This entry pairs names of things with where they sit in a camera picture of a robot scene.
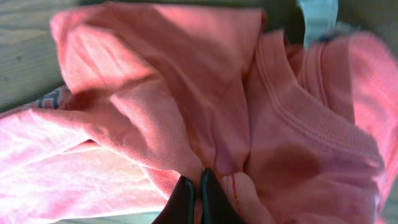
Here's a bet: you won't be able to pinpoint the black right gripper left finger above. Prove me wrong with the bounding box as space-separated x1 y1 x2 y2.
152 176 196 224

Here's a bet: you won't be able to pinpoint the red orange t-shirt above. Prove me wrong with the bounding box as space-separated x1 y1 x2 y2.
1 2 397 223

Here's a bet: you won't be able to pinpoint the dark blue jeans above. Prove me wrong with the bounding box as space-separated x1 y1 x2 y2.
264 0 338 48

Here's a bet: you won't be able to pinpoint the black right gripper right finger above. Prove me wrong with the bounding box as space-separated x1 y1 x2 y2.
201 168 245 224

